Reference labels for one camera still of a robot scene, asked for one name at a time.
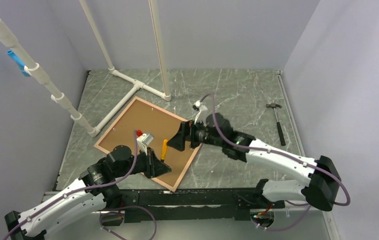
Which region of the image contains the aluminium side rail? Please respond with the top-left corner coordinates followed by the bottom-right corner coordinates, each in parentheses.
top-left (275, 70), bottom-right (341, 240)

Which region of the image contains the blue pipe peg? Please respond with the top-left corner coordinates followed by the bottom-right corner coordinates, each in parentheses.
top-left (6, 50), bottom-right (30, 77)

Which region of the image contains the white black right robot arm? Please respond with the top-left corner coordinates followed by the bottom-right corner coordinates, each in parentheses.
top-left (167, 113), bottom-right (342, 212)

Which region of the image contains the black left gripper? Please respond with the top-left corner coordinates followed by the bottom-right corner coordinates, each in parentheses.
top-left (115, 146), bottom-right (172, 178)

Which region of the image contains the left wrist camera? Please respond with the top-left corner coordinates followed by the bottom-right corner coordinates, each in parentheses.
top-left (136, 130), bottom-right (154, 155)

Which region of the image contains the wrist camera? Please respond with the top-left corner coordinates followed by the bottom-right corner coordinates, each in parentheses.
top-left (192, 100), bottom-right (209, 124)
top-left (136, 130), bottom-right (154, 155)

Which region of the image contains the white pvc pipe stand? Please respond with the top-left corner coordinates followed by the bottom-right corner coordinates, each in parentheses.
top-left (0, 0), bottom-right (171, 137)

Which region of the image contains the black handled claw hammer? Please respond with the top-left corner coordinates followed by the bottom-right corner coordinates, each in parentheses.
top-left (266, 103), bottom-right (286, 146)

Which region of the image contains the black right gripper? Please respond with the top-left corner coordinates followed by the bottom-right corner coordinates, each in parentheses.
top-left (167, 116), bottom-right (225, 151)

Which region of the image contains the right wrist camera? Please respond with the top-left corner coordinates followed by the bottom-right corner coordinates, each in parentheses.
top-left (192, 100), bottom-right (209, 124)

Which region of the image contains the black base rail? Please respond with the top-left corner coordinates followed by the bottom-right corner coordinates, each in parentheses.
top-left (101, 187), bottom-right (285, 221)

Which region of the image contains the pink wooden picture frame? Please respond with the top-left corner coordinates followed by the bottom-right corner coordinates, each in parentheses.
top-left (94, 97), bottom-right (201, 192)

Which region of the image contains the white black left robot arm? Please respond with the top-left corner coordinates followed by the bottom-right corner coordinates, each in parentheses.
top-left (4, 145), bottom-right (172, 240)

